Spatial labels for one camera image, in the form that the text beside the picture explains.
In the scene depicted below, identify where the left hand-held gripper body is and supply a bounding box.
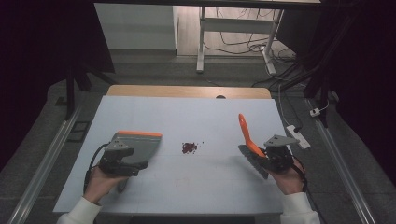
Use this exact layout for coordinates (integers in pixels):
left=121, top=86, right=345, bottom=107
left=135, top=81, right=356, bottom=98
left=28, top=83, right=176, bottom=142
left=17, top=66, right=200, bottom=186
left=98, top=139, right=138, bottom=177

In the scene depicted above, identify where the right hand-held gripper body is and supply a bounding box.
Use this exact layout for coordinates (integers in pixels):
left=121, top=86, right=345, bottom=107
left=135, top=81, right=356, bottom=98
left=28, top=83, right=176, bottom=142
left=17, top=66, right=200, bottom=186
left=260, top=133, right=301, bottom=175

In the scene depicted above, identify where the grey dustpan with orange edge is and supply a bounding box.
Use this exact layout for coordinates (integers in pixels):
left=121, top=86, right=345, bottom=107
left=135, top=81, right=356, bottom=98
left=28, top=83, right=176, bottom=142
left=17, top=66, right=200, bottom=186
left=113, top=130, right=163, bottom=193

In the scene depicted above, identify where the orange brush with grey bristles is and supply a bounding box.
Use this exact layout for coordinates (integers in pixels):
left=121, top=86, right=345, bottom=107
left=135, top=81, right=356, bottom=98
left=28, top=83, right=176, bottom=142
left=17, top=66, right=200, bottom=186
left=237, top=113, right=270, bottom=181

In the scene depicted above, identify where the pile of small beans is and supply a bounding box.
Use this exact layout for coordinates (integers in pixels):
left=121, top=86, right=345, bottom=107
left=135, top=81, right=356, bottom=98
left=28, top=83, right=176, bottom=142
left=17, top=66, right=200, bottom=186
left=181, top=141, right=205, bottom=155

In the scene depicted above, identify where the person's right hand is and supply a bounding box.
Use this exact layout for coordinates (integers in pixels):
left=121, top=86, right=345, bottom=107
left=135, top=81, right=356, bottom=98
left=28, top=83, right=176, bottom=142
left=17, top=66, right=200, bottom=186
left=268, top=161, right=308, bottom=197

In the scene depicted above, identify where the person's left hand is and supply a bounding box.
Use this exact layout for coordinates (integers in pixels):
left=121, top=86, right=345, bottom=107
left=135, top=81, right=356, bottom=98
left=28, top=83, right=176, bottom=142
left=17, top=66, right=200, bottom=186
left=82, top=166, right=129, bottom=205

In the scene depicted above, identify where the white power strip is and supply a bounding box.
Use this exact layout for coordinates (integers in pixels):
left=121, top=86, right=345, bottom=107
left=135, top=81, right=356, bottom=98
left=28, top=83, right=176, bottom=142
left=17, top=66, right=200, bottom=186
left=286, top=124, right=312, bottom=150

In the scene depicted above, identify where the black floor plate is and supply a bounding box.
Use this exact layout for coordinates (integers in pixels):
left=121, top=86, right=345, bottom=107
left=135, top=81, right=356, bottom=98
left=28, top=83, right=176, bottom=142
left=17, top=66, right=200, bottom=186
left=66, top=120, right=92, bottom=144

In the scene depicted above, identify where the black tripod stand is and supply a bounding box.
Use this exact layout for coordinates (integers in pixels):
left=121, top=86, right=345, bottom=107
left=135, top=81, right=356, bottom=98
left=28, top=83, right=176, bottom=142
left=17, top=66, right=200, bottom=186
left=63, top=60, right=119, bottom=121

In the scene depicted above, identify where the dark curtain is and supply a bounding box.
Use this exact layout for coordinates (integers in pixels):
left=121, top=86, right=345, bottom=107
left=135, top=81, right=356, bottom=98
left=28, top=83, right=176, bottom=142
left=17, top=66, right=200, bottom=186
left=0, top=0, right=117, bottom=174
left=275, top=0, right=396, bottom=188

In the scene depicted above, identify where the white cabinet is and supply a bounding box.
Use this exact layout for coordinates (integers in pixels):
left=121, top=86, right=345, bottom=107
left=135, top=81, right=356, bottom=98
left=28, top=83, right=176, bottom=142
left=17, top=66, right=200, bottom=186
left=93, top=3, right=179, bottom=51

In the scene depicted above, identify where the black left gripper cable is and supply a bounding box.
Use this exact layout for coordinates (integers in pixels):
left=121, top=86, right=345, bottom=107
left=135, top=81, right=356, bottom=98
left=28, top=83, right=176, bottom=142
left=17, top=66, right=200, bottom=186
left=82, top=142, right=112, bottom=194

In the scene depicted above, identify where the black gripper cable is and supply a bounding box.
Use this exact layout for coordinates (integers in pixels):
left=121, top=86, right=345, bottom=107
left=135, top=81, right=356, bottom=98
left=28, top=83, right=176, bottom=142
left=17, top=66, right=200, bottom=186
left=82, top=142, right=112, bottom=194
left=291, top=154, right=310, bottom=194

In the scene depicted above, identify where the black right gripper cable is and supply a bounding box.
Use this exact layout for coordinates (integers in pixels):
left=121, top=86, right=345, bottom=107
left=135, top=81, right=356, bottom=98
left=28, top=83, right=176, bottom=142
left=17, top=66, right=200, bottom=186
left=291, top=154, right=310, bottom=194

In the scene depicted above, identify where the metal floor rail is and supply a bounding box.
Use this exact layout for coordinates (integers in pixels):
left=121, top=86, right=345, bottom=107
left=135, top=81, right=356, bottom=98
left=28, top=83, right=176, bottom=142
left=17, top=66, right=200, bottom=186
left=7, top=105, right=84, bottom=224
left=305, top=98, right=378, bottom=224

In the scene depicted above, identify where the tangle of floor cables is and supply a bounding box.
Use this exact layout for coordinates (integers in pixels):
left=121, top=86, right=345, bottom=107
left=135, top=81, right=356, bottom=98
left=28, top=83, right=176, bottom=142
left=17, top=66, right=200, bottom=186
left=204, top=7, right=300, bottom=90

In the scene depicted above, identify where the white desk frame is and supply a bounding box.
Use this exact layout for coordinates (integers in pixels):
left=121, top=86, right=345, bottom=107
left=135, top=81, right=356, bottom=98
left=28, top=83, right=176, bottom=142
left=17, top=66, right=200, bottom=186
left=195, top=5, right=285, bottom=76

